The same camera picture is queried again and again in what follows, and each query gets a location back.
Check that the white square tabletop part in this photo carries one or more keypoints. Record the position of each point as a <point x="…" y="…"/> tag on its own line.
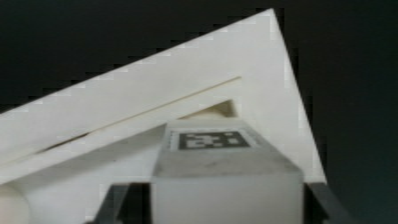
<point x="54" y="184"/>

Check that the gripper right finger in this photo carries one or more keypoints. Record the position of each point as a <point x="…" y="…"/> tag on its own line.
<point x="325" y="210"/>

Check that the white U-shaped fence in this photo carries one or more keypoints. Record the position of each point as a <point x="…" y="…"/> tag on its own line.
<point x="227" y="67"/>

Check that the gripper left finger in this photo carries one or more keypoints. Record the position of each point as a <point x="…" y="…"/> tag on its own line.
<point x="126" y="208"/>

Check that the white table leg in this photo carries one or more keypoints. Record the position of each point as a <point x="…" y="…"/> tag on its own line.
<point x="227" y="182"/>

